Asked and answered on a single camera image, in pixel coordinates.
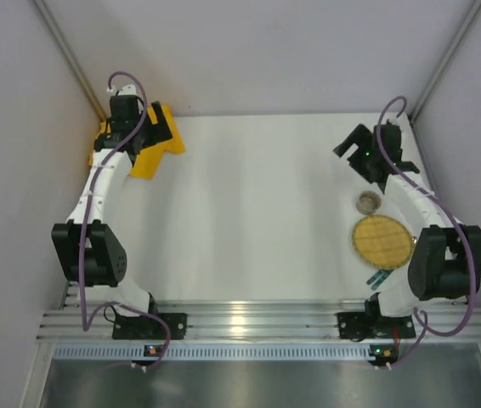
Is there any yellow cartoon placemat cloth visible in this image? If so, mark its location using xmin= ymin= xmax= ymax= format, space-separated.
xmin=106 ymin=95 xmax=185 ymax=179

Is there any speckled ceramic cup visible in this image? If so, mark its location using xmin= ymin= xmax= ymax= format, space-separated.
xmin=355 ymin=190 xmax=382 ymax=216

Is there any round woven bamboo plate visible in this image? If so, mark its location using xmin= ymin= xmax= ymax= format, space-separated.
xmin=351 ymin=215 xmax=415 ymax=269

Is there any spoon with green handle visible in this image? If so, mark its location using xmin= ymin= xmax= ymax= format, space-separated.
xmin=382 ymin=269 xmax=393 ymax=283

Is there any fork with green handle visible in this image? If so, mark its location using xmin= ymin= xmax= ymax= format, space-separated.
xmin=366 ymin=269 xmax=384 ymax=291

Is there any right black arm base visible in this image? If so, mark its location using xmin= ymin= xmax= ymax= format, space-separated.
xmin=336 ymin=312 xmax=416 ymax=342

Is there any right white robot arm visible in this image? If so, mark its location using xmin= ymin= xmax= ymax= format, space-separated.
xmin=334 ymin=122 xmax=481 ymax=319

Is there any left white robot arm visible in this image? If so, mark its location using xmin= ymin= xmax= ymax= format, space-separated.
xmin=51 ymin=83 xmax=186 ymax=328

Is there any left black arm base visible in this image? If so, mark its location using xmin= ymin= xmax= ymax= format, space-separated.
xmin=111 ymin=313 xmax=188 ymax=340

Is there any left aluminium corner post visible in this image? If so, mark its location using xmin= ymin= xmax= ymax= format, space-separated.
xmin=30 ymin=0 xmax=106 ymax=121

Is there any aluminium corner post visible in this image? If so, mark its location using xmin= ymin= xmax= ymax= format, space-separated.
xmin=30 ymin=0 xmax=106 ymax=121
xmin=408 ymin=0 xmax=481 ymax=124

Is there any right aluminium corner post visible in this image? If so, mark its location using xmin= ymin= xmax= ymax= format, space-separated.
xmin=408 ymin=0 xmax=481 ymax=124

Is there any slotted white cable duct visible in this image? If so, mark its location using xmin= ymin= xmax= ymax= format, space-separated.
xmin=54 ymin=343 xmax=397 ymax=361

